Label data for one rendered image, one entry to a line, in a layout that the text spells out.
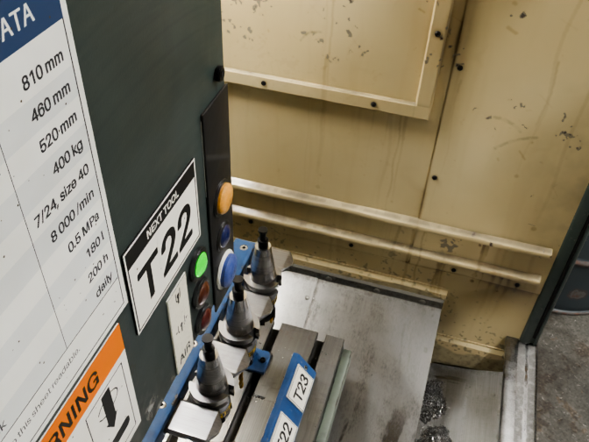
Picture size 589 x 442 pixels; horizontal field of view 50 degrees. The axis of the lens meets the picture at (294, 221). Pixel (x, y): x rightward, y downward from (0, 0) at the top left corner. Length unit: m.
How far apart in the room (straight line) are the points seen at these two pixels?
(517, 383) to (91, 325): 1.28
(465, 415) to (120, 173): 1.37
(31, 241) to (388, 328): 1.30
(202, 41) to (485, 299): 1.21
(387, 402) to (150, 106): 1.21
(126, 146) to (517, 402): 1.27
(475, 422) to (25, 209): 1.43
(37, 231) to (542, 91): 1.02
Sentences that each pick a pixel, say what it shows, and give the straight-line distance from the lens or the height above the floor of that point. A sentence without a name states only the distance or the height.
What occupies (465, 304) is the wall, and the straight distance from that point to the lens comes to 1.55.
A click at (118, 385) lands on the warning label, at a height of 1.66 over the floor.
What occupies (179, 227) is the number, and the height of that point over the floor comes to 1.71.
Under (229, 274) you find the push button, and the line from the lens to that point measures 0.54.
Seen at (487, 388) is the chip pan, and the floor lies 0.67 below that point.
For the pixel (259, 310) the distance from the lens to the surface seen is 1.02.
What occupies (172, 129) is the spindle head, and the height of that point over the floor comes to 1.78.
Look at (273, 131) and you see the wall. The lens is 1.34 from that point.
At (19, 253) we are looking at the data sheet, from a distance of 0.28.
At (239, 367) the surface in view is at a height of 1.22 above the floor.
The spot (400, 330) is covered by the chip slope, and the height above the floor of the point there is 0.82.
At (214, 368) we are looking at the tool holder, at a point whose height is 1.28.
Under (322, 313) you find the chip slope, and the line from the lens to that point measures 1.54.
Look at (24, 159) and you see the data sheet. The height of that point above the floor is 1.84.
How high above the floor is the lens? 1.99
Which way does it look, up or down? 42 degrees down
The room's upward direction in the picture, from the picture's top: 3 degrees clockwise
